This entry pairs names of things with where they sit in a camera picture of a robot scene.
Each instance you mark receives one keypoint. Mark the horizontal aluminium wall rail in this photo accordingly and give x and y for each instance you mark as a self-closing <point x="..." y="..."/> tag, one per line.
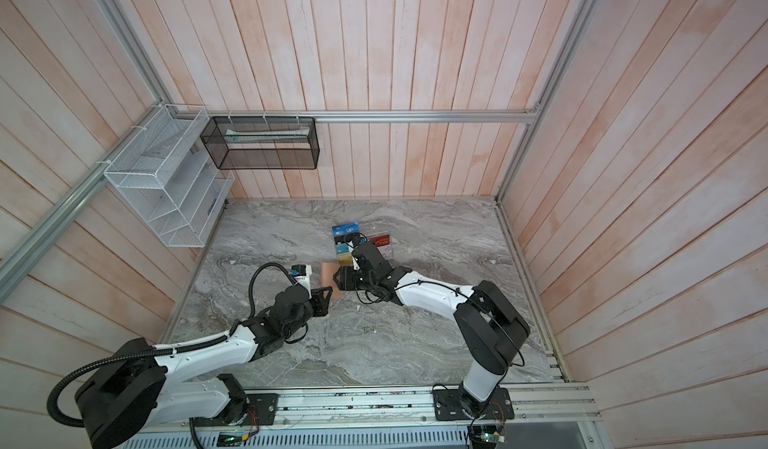
<point x="391" y="116"/>

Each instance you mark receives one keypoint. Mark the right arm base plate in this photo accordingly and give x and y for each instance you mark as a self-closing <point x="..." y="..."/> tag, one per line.
<point x="455" y="404"/>

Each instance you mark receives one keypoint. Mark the black mesh basket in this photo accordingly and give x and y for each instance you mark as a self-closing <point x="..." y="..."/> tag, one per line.
<point x="262" y="142"/>

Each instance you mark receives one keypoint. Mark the black card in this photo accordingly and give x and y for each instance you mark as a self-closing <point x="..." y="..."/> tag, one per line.
<point x="346" y="238"/>

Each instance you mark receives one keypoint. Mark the aluminium front rail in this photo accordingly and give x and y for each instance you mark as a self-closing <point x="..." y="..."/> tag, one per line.
<point x="390" y="406"/>

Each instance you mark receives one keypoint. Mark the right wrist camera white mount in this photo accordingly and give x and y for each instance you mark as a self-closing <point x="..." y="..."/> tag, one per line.
<point x="356" y="239"/>

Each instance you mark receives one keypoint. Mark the left aluminium wall rail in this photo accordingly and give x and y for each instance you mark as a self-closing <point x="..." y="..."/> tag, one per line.
<point x="30" y="250"/>

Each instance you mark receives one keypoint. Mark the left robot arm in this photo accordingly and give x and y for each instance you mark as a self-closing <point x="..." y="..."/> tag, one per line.
<point x="142" y="385"/>

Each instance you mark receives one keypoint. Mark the red card on stand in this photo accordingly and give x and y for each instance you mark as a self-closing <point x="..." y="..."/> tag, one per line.
<point x="381" y="240"/>

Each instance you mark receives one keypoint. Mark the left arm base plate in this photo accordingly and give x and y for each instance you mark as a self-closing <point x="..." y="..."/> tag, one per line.
<point x="255" y="410"/>

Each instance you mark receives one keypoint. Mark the yellow VIP card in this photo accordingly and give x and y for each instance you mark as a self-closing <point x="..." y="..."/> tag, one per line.
<point x="345" y="259"/>

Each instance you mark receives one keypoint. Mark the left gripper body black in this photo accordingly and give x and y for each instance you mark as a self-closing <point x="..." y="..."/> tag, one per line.
<point x="294" y="323"/>

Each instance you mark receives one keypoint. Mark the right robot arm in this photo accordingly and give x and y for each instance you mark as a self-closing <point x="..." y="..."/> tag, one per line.
<point x="493" y="329"/>

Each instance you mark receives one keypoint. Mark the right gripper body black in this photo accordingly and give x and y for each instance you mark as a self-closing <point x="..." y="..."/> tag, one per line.
<point x="372" y="279"/>

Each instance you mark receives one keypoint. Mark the white wire mesh shelf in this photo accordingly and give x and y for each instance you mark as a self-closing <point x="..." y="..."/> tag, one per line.
<point x="169" y="178"/>

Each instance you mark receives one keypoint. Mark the white pink card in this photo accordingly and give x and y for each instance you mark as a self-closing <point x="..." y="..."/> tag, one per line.
<point x="387" y="252"/>

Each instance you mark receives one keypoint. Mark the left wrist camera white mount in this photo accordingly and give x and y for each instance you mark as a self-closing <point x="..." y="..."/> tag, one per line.
<point x="301" y="276"/>

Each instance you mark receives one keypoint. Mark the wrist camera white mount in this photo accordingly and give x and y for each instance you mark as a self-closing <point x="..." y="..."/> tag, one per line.
<point x="356" y="239"/>
<point x="301" y="276"/>

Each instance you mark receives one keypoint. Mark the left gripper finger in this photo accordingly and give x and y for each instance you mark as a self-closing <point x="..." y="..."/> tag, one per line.
<point x="320" y="308"/>
<point x="322" y="295"/>

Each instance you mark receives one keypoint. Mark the blue card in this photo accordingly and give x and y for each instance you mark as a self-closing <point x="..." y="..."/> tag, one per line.
<point x="345" y="229"/>

